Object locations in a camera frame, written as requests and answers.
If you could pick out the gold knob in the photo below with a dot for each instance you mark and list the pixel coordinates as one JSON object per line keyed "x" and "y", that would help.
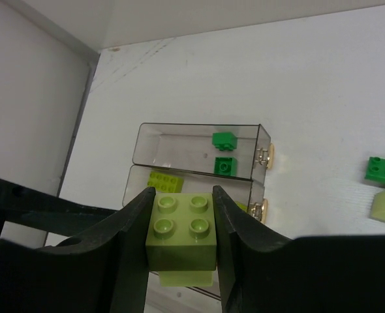
{"x": 259, "y": 210}
{"x": 265, "y": 157}

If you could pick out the pale green curved lego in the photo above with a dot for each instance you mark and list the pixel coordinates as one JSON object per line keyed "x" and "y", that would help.
{"x": 378, "y": 207}

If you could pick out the long green lego brick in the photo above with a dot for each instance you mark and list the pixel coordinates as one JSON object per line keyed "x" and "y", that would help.
{"x": 375, "y": 170}

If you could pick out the pale lime lego 2x2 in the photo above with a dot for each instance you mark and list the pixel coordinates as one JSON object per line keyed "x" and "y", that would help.
{"x": 181, "y": 243}

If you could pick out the clear container first row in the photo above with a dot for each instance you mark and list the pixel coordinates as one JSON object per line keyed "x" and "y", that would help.
{"x": 189, "y": 148}

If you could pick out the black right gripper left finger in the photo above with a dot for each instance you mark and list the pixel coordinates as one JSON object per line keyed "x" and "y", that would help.
{"x": 100, "y": 266}

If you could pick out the green lego number one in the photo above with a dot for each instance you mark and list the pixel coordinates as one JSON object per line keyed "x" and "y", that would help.
{"x": 226, "y": 166}

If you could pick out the green lego small block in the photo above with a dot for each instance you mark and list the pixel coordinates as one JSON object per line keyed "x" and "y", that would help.
{"x": 224, "y": 141}

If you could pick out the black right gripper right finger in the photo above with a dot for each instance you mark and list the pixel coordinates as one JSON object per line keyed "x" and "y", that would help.
{"x": 261, "y": 270}

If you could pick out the clear container second row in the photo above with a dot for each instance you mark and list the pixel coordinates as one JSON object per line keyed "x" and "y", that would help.
{"x": 248, "y": 195}

